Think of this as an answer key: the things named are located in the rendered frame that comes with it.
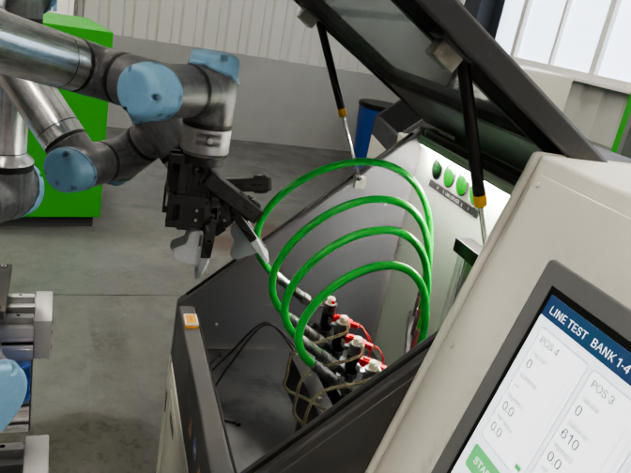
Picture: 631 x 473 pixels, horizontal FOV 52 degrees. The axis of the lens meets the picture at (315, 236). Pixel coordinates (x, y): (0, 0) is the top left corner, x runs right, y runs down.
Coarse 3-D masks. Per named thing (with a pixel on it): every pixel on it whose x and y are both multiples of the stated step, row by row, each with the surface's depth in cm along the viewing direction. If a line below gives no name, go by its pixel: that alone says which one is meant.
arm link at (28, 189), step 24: (24, 0) 118; (48, 0) 124; (0, 96) 124; (0, 120) 126; (0, 144) 127; (24, 144) 131; (0, 168) 128; (24, 168) 131; (0, 192) 128; (24, 192) 133; (0, 216) 129
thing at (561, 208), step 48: (528, 192) 88; (576, 192) 80; (624, 192) 74; (528, 240) 85; (576, 240) 78; (624, 240) 71; (480, 288) 91; (528, 288) 83; (624, 288) 70; (480, 336) 88; (432, 384) 94; (432, 432) 91
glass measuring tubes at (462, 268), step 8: (456, 240) 133; (464, 240) 132; (472, 240) 133; (456, 248) 133; (464, 248) 130; (472, 248) 128; (480, 248) 129; (464, 256) 130; (472, 256) 127; (456, 264) 134; (464, 264) 133; (472, 264) 127; (456, 272) 134; (464, 272) 131; (456, 280) 134; (464, 280) 131; (456, 288) 135; (448, 296) 136; (456, 296) 133; (448, 304) 136; (448, 312) 137; (440, 320) 138
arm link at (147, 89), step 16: (112, 64) 89; (128, 64) 88; (144, 64) 84; (160, 64) 85; (176, 64) 89; (112, 80) 88; (128, 80) 85; (144, 80) 83; (160, 80) 83; (176, 80) 86; (192, 80) 89; (208, 80) 92; (112, 96) 90; (128, 96) 85; (144, 96) 84; (160, 96) 84; (176, 96) 86; (192, 96) 89; (208, 96) 92; (128, 112) 86; (144, 112) 84; (160, 112) 85; (176, 112) 87; (192, 112) 91
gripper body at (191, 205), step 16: (176, 160) 98; (192, 160) 98; (208, 160) 98; (224, 160) 100; (176, 176) 101; (192, 176) 100; (176, 192) 101; (192, 192) 101; (208, 192) 101; (176, 208) 100; (192, 208) 100; (208, 208) 101; (176, 224) 100; (192, 224) 102
